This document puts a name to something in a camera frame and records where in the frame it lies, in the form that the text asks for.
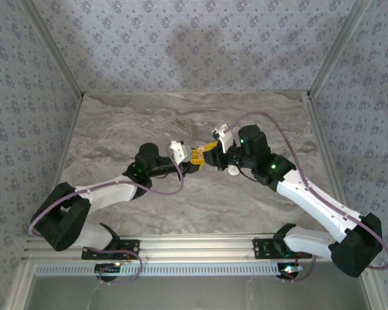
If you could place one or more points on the black controller board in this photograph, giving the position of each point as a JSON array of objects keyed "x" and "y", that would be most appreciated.
[
  {"x": 106, "y": 267},
  {"x": 287, "y": 271}
]

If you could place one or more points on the grey metal sheet panel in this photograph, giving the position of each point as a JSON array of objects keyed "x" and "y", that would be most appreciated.
[{"x": 197, "y": 295}]

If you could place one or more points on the aluminium table edge rail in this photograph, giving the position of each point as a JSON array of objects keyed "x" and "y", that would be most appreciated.
[
  {"x": 64, "y": 155},
  {"x": 325, "y": 151}
]

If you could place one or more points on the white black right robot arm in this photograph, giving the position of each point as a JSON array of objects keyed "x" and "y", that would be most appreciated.
[{"x": 313, "y": 200}]

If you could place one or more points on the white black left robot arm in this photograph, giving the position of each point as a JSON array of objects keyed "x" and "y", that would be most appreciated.
[{"x": 113, "y": 193}]

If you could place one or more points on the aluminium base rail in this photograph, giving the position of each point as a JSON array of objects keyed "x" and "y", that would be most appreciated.
[{"x": 197, "y": 248}]

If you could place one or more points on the white round charging case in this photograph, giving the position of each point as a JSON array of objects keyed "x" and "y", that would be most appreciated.
[{"x": 234, "y": 170}]

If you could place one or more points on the aluminium corner post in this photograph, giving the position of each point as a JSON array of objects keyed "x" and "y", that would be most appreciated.
[
  {"x": 339, "y": 45},
  {"x": 51, "y": 51}
]

